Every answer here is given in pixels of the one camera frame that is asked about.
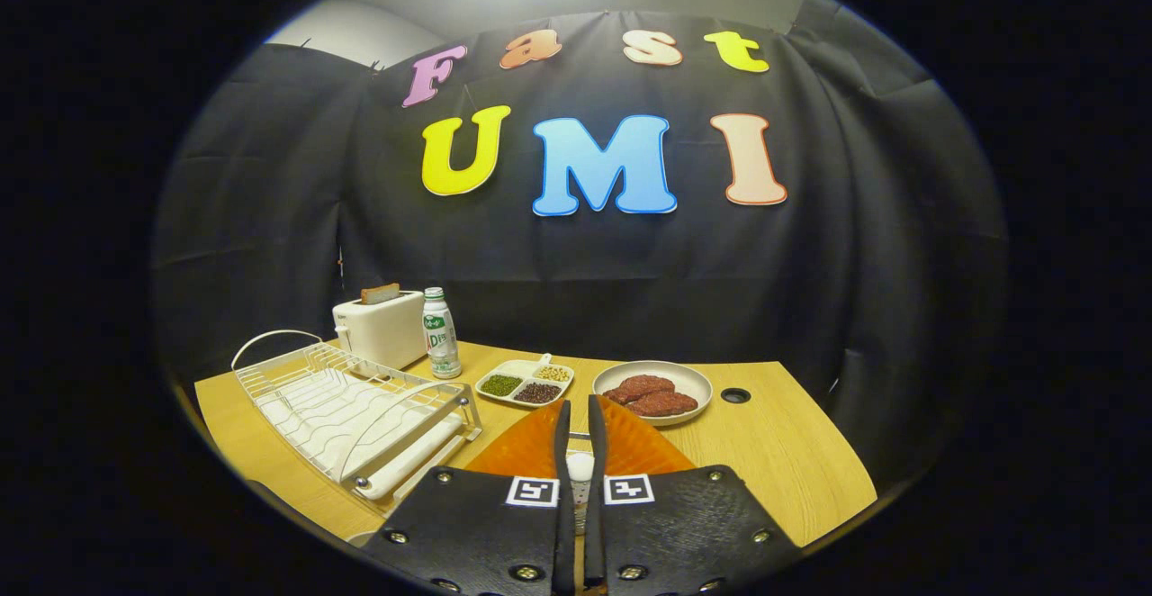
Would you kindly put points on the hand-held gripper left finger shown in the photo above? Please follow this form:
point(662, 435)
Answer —
point(562, 524)

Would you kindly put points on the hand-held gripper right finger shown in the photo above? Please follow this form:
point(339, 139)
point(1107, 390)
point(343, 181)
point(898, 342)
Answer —
point(596, 524)

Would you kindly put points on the beige plate with meat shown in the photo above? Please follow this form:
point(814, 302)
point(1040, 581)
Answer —
point(688, 380)

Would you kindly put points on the red meat slice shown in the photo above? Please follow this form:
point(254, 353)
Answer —
point(643, 387)
point(666, 404)

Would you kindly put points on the white divided tray with beans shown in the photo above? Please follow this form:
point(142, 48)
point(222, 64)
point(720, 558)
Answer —
point(522, 368)

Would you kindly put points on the white drink bottle green label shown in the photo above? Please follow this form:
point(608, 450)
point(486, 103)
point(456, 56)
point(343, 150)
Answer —
point(441, 335)

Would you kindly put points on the white toaster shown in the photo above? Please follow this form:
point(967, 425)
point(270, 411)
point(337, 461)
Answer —
point(382, 330)

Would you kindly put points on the brown bread slice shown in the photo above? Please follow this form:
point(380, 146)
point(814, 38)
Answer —
point(381, 293)

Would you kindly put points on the black backdrop cloth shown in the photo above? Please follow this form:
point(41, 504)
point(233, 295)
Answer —
point(270, 218)

